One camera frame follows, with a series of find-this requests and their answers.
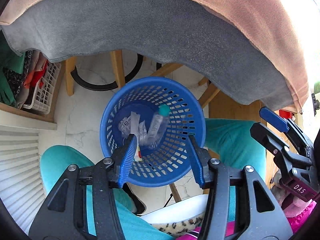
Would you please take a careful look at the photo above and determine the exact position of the teal trousers leg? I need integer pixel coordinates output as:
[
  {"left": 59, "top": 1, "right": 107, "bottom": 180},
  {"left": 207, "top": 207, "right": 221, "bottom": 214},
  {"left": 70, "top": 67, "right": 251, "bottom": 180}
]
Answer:
[
  {"left": 39, "top": 144, "right": 173, "bottom": 240},
  {"left": 203, "top": 118, "right": 267, "bottom": 223}
]

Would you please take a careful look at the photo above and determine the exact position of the beige table blanket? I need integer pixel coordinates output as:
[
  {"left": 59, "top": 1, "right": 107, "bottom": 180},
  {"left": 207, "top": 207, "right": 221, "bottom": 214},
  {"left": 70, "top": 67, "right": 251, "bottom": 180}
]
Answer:
[{"left": 1, "top": 0, "right": 309, "bottom": 112}]

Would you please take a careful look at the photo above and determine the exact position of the white plastic crate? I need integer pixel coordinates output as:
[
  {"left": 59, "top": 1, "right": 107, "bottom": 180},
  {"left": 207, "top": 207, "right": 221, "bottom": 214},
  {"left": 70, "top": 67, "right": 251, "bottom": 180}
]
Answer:
[{"left": 22, "top": 60, "right": 61, "bottom": 114}]

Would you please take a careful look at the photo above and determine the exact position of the clear bottle teal cap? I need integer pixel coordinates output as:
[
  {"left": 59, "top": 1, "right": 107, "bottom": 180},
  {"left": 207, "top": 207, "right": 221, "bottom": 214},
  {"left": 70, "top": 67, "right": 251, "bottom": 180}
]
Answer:
[{"left": 146, "top": 105, "right": 170, "bottom": 148}]

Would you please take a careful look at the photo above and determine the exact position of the blue plastic waste basket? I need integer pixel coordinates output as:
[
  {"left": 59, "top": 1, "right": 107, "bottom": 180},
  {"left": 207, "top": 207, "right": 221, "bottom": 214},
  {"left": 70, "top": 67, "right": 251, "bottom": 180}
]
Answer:
[{"left": 100, "top": 77, "right": 206, "bottom": 187}]

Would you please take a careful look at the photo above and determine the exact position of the clear plastic bag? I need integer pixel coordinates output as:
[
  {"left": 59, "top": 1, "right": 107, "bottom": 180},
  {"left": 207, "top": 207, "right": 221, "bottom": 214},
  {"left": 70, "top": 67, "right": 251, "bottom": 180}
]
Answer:
[{"left": 118, "top": 112, "right": 148, "bottom": 146}]

